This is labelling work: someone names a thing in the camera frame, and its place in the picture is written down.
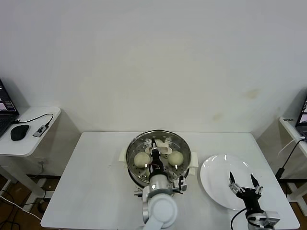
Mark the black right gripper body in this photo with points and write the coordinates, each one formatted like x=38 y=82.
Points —
x=250 y=198

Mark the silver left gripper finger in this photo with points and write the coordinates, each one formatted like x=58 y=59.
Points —
x=156 y=151
x=153 y=141

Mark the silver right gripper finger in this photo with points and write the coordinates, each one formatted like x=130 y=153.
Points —
x=233 y=185
x=256 y=187

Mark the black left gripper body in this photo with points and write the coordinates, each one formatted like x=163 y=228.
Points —
x=157 y=165

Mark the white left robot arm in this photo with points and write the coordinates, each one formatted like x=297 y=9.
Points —
x=158 y=203

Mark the stainless steel steamer basket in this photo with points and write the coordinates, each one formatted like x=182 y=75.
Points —
x=187 y=165

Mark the white round plate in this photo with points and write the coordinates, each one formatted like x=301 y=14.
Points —
x=216 y=182

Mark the white electric cooker base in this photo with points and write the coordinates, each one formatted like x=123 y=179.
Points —
x=136 y=183

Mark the black laptop beside label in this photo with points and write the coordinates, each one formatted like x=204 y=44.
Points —
x=302 y=119

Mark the grey usb hub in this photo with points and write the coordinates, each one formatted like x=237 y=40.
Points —
x=39 y=131

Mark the white side table with mouse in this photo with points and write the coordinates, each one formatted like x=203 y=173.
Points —
x=31 y=146

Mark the black computer mouse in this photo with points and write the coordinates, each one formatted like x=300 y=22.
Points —
x=18 y=132

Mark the black laptop beside mouse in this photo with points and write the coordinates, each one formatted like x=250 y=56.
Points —
x=4 y=107

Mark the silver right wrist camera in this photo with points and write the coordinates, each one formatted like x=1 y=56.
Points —
x=269 y=218

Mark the white wall outlet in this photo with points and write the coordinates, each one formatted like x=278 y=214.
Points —
x=40 y=161

